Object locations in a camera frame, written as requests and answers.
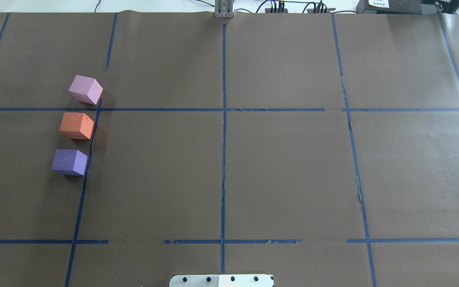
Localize purple foam block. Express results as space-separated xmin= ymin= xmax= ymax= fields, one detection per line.
xmin=51 ymin=149 xmax=88 ymax=176

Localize black power strip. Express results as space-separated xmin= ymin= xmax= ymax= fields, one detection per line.
xmin=265 ymin=2 xmax=288 ymax=14

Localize pink foam block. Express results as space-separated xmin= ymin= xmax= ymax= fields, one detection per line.
xmin=69 ymin=75 xmax=103 ymax=105

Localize aluminium frame post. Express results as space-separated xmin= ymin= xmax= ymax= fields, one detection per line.
xmin=214 ymin=0 xmax=235 ymax=18

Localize orange foam block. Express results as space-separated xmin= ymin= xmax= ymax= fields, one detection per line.
xmin=59 ymin=112 xmax=94 ymax=140

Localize black computer box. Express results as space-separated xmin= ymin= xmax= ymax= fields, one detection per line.
xmin=355 ymin=0 xmax=439 ymax=15

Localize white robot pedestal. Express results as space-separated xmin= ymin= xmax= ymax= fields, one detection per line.
xmin=169 ymin=274 xmax=275 ymax=287

